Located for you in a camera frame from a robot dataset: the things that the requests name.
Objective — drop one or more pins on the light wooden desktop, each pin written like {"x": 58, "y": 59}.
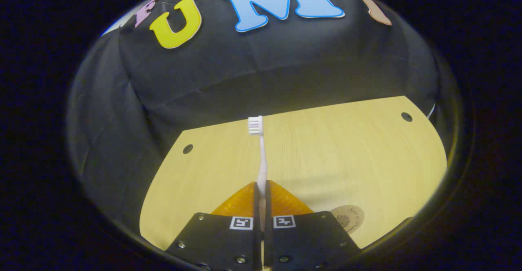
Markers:
{"x": 346, "y": 156}

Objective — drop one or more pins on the white toothbrush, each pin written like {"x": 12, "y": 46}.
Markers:
{"x": 263, "y": 161}

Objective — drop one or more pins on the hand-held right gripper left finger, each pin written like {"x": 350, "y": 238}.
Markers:
{"x": 257, "y": 222}

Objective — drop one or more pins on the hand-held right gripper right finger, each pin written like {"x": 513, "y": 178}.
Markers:
{"x": 268, "y": 238}

